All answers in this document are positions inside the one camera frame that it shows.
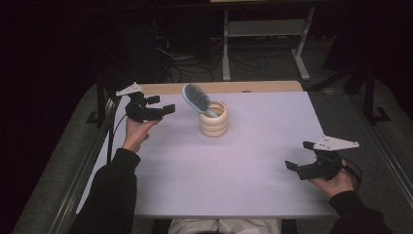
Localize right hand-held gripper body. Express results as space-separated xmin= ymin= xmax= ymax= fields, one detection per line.
xmin=296 ymin=135 xmax=360 ymax=181

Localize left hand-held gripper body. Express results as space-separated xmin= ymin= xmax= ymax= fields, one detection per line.
xmin=115 ymin=81 xmax=166 ymax=124

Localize light blue hairbrush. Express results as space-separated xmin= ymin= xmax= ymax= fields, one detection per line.
xmin=181 ymin=83 xmax=220 ymax=119

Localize cream ringed holder cup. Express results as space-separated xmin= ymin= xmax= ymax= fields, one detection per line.
xmin=198 ymin=99 xmax=230 ymax=138

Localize person's left hand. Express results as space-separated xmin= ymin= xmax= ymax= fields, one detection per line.
xmin=121 ymin=116 xmax=163 ymax=154

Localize person's right hand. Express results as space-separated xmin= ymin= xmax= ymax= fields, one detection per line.
xmin=309 ymin=158 xmax=356 ymax=200

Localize black metal floor stand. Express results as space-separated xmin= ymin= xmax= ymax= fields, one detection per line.
xmin=362 ymin=62 xmax=393 ymax=127

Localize person's white clothing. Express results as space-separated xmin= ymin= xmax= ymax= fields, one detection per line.
xmin=168 ymin=217 xmax=282 ymax=234

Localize grey metal stand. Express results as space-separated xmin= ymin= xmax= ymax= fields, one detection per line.
xmin=221 ymin=6 xmax=317 ymax=82

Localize right hand-held gripper cable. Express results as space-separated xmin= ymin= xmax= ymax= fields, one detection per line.
xmin=341 ymin=163 xmax=363 ymax=193

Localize hand-held gripper cable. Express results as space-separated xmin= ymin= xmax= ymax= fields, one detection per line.
xmin=105 ymin=112 xmax=129 ymax=164
xmin=341 ymin=163 xmax=363 ymax=193

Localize left hand-held gripper cable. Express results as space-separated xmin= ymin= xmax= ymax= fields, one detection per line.
xmin=105 ymin=112 xmax=129 ymax=164

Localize black metal frame post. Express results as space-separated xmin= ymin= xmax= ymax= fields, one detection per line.
xmin=85 ymin=76 xmax=109 ymax=129

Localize black floor cables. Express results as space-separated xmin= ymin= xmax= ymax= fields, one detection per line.
xmin=151 ymin=34 xmax=271 ymax=83

